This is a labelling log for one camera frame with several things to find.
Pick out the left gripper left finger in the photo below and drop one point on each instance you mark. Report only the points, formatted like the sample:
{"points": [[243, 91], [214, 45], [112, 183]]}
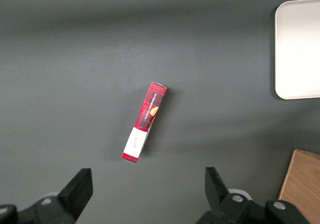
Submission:
{"points": [[72, 196]]}

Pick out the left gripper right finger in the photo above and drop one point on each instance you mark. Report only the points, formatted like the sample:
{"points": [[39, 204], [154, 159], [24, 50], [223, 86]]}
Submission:
{"points": [[220, 199]]}

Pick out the wooden drawer cabinet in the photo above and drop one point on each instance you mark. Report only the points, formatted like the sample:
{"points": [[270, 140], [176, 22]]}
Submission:
{"points": [[302, 179]]}

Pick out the red plaid cookie box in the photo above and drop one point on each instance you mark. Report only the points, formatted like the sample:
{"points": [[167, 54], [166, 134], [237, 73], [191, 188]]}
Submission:
{"points": [[147, 114]]}

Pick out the beige plastic tray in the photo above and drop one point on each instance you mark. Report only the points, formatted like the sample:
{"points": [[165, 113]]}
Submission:
{"points": [[297, 49]]}

